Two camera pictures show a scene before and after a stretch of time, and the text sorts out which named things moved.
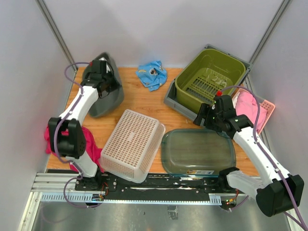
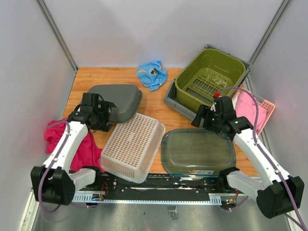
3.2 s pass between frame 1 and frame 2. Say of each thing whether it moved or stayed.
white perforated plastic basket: stayed
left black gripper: moved
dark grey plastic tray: moved
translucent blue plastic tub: stayed
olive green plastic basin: stayed
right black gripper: stayed
